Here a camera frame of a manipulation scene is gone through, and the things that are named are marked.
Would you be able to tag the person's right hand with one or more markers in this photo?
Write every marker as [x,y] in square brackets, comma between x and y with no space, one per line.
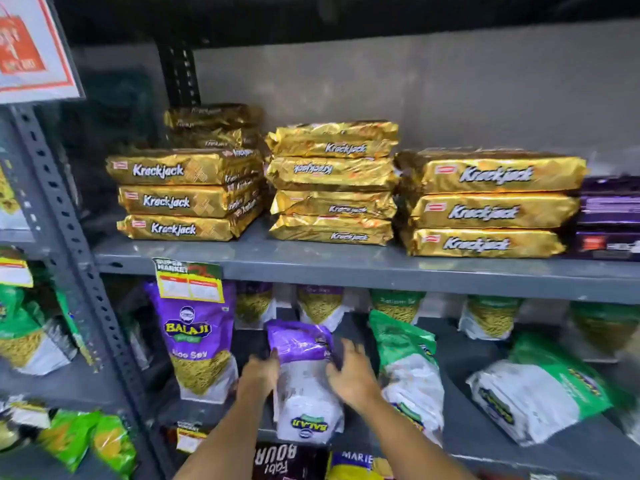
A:
[357,379]

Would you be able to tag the person's left hand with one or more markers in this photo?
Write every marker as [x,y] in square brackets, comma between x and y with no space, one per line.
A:
[257,377]

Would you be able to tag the grey metal shelf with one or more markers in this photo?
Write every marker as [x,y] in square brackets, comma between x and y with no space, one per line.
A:
[350,267]

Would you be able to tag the person's left forearm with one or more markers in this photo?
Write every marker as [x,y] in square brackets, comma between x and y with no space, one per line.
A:
[225,439]

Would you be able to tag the person's right forearm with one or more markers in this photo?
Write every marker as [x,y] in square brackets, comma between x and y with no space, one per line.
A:
[410,444]

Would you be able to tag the yellow blue biscuit pack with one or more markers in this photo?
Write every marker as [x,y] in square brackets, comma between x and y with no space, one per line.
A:
[355,469]

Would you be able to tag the dark brown biscuit pack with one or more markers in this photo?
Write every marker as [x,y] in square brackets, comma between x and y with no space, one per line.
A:
[285,464]

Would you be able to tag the green yellow price tag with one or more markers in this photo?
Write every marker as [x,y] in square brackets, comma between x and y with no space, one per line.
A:
[15,274]
[190,287]
[30,417]
[190,439]

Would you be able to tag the grey slotted metal rack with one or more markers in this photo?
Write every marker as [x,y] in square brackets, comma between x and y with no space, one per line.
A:
[65,384]

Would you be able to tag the pile of green chip packets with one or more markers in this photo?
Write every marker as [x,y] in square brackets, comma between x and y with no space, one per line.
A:
[70,439]

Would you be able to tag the stack of gold cracker packets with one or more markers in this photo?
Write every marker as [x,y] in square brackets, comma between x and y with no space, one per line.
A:
[480,209]

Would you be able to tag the stack of purple biscuit packs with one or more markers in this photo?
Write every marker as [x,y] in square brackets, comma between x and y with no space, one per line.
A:
[610,214]

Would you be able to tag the white red paper sign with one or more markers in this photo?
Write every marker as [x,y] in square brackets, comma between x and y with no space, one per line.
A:
[35,54]

